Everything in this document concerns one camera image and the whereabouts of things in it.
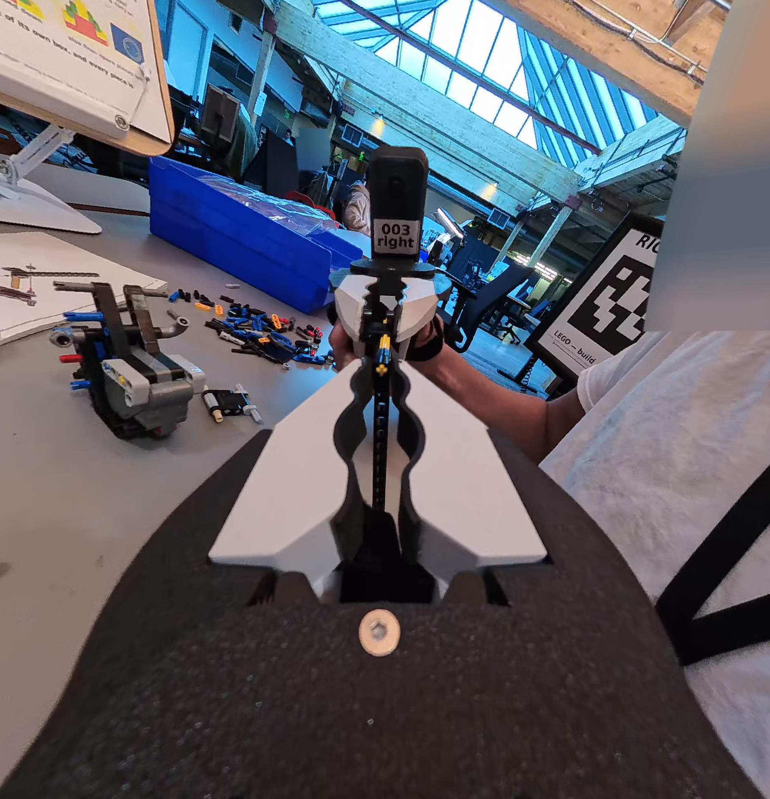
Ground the small black lego sub-assembly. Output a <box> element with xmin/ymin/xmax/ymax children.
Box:
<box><xmin>202</xmin><ymin>384</ymin><xmax>262</xmax><ymax>425</ymax></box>

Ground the wooden board document stand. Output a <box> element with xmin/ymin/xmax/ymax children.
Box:
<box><xmin>0</xmin><ymin>0</ymin><xmax>175</xmax><ymax>235</ymax></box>

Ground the blue plastic bin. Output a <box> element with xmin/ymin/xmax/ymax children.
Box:
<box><xmin>149</xmin><ymin>156</ymin><xmax>364</xmax><ymax>314</ymax></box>

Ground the framed black-white marker sign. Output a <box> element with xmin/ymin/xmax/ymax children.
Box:
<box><xmin>525</xmin><ymin>212</ymin><xmax>664</xmax><ymax>383</ymax></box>

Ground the partly built lego truck chassis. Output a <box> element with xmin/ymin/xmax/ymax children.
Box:
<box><xmin>50</xmin><ymin>282</ymin><xmax>206</xmax><ymax>439</ymax></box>

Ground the clear plastic bag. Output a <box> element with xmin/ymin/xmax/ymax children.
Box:
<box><xmin>198</xmin><ymin>175</ymin><xmax>339</xmax><ymax>235</ymax></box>

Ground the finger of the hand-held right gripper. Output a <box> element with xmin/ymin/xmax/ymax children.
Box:
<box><xmin>385</xmin><ymin>278</ymin><xmax>439</xmax><ymax>344</ymax></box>
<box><xmin>332</xmin><ymin>276</ymin><xmax>381</xmax><ymax>360</ymax></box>

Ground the lego instruction booklet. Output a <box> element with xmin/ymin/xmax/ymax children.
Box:
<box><xmin>0</xmin><ymin>232</ymin><xmax>168</xmax><ymax>350</ymax></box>

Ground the person's right hand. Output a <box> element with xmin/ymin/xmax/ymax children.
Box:
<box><xmin>327</xmin><ymin>315</ymin><xmax>451</xmax><ymax>378</ymax></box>

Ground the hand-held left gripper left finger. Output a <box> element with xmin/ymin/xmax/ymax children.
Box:
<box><xmin>208</xmin><ymin>361</ymin><xmax>368</xmax><ymax>597</ymax></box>

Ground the black lego beam yellow axle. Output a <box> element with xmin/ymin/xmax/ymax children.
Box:
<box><xmin>369</xmin><ymin>293</ymin><xmax>398</xmax><ymax>513</ymax></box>

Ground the black office chair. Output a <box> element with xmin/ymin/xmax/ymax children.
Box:
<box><xmin>450</xmin><ymin>259</ymin><xmax>537</xmax><ymax>352</ymax></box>

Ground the white printed instruction sheet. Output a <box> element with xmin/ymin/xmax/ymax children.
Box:
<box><xmin>0</xmin><ymin>0</ymin><xmax>156</xmax><ymax>129</ymax></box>

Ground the heap of small lego pins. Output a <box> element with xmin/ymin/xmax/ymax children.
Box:
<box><xmin>166</xmin><ymin>284</ymin><xmax>336</xmax><ymax>370</ymax></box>

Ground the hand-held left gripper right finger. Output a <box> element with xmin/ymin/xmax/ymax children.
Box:
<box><xmin>394</xmin><ymin>361</ymin><xmax>549</xmax><ymax>597</ymax></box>

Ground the black harness strap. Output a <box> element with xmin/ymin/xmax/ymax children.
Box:
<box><xmin>656</xmin><ymin>449</ymin><xmax>770</xmax><ymax>665</ymax></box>

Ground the person's right forearm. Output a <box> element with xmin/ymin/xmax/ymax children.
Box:
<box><xmin>422</xmin><ymin>352</ymin><xmax>587</xmax><ymax>464</ymax></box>

